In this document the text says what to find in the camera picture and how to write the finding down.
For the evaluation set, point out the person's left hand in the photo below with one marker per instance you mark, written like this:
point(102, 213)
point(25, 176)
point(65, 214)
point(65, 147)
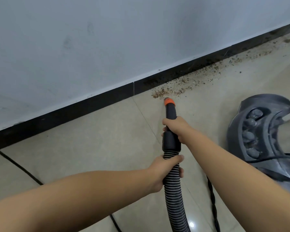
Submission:
point(160, 171)

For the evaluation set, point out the person's right hand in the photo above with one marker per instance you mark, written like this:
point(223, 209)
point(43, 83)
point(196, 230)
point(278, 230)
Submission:
point(181, 129)

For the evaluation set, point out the brown dirt debris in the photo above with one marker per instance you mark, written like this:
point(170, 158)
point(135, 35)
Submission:
point(159, 94)

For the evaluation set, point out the grey vacuum cleaner orange knobs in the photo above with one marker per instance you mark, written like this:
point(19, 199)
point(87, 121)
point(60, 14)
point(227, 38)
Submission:
point(236, 132)

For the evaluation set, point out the person's left forearm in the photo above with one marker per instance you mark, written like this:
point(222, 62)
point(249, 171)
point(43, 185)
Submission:
point(75, 202)

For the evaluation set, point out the person's right forearm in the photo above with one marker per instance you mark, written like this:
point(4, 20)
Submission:
point(244, 186)

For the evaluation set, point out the black skirting board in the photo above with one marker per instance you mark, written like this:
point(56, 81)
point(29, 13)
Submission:
point(62, 113)

